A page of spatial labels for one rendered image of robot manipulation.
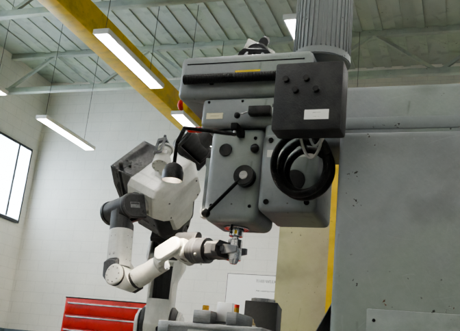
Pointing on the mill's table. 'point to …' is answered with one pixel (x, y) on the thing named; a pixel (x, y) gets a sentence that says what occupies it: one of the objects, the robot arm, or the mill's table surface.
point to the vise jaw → (205, 316)
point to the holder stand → (264, 313)
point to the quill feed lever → (245, 174)
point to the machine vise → (233, 322)
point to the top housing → (212, 64)
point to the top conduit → (229, 77)
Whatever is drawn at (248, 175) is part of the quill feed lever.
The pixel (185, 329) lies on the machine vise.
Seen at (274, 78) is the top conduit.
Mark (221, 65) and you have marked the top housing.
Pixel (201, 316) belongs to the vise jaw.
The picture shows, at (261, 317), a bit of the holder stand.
